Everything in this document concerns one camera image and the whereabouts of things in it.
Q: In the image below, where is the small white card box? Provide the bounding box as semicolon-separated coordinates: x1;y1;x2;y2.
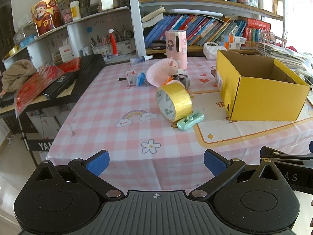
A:
126;70;137;87

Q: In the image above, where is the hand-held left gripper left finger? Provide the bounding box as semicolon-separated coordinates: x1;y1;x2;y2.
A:
35;150;125;200

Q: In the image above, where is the white bookshelf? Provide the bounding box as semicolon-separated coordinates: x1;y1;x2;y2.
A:
2;0;286;61

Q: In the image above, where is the black rectangular case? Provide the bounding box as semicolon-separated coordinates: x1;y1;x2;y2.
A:
43;72;78;101

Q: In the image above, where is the row of leaning books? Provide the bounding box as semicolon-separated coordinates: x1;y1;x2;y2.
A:
144;14;247;48

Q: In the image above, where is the black keyboard stand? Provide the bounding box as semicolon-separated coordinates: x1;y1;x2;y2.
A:
18;113;54;167

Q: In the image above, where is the small grey metallic can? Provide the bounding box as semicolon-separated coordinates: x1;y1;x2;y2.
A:
174;75;191;89

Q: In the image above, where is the red spray bottle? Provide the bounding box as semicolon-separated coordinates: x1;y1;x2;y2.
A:
110;29;119;54

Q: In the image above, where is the pink cylindrical container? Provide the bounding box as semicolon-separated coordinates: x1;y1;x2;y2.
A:
165;30;188;70

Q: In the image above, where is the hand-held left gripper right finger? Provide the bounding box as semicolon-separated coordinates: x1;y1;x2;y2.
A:
189;149;291;200

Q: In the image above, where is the fortune god printed box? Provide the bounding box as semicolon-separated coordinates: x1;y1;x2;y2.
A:
31;0;63;36

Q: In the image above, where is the yellow cardboard box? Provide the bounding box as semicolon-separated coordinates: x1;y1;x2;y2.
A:
215;50;311;121

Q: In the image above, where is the row of small colourful books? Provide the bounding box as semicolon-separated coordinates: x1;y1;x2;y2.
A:
245;27;269;47

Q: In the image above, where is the small blue plastic item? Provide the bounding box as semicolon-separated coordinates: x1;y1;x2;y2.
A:
136;73;147;88

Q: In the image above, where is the gold tape roll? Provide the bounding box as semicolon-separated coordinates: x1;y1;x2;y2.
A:
156;82;193;123

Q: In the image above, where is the small spray bottle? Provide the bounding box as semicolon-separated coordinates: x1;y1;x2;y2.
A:
130;55;154;65

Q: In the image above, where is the red paper packet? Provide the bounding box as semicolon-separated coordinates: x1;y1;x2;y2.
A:
57;57;81;72

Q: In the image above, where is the pink plush pig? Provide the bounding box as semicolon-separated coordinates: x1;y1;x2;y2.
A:
146;57;180;88

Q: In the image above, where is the mint green correction tape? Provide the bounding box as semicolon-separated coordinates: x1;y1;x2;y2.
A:
176;110;205;131

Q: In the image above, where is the stack of white books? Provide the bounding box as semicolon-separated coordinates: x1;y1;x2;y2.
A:
142;6;165;28

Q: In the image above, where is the white bottle yellow label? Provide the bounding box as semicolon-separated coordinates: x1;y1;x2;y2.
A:
70;1;82;21

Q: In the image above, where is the red book box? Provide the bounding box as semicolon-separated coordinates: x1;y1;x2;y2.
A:
247;18;271;30

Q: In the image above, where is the white pen organizer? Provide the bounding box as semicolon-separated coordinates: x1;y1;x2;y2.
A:
91;28;135;55

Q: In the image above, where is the stack of papers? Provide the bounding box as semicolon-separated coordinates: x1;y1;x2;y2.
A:
254;42;313;70

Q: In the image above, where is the beige cloth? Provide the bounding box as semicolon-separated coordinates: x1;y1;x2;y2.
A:
1;59;37;92

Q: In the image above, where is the black keyboard piano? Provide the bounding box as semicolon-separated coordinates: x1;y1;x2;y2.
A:
0;54;105;114

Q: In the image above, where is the pink wall poster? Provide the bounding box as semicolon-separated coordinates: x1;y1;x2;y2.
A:
291;0;313;30

